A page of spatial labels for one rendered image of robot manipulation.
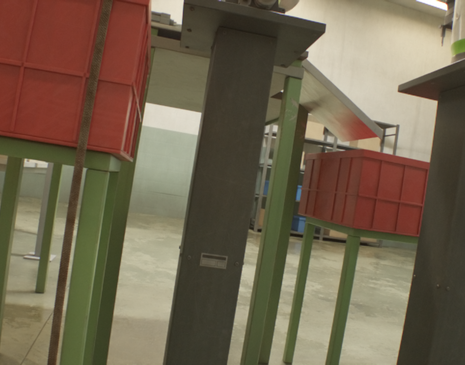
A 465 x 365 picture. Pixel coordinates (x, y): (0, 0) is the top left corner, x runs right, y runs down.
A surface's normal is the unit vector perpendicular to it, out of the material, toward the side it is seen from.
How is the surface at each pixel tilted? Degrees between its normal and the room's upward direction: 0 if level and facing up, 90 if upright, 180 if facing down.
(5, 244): 90
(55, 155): 90
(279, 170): 90
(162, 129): 90
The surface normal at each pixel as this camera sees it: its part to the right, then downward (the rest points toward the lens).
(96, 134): 0.18, 0.02
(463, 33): -0.90, -0.14
